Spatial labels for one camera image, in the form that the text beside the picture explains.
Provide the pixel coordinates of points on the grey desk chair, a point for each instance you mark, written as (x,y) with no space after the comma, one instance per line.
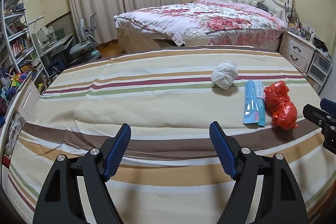
(86,50)

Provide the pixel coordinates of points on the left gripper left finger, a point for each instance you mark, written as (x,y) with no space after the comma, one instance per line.
(59,200)

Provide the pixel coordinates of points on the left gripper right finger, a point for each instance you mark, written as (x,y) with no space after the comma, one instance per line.
(281,200)

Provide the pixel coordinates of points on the plastic drawer unit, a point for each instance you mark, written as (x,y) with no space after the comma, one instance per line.
(319,70)

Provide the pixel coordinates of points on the red plastic bag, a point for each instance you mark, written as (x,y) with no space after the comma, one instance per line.
(279,106)

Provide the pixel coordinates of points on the white bookshelf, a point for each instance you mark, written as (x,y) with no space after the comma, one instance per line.
(18,54)

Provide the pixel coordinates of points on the striped bed sheet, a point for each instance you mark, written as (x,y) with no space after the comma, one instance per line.
(170,172)

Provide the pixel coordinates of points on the white nightstand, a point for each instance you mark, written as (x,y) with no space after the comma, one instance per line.
(297,50)

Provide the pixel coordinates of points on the pink floral quilt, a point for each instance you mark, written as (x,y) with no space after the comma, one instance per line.
(212,22)

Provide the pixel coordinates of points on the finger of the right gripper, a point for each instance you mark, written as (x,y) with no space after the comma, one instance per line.
(328,105)
(318,117)

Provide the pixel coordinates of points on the study desk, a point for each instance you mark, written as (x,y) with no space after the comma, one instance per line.
(50,45)

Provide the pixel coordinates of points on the white bed with headboard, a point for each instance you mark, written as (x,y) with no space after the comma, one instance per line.
(132,43)

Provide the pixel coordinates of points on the white plastic bag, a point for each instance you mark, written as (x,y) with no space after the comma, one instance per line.
(224,75)

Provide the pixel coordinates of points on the blue plastic wrapper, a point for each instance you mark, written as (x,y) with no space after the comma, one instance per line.
(254,105)

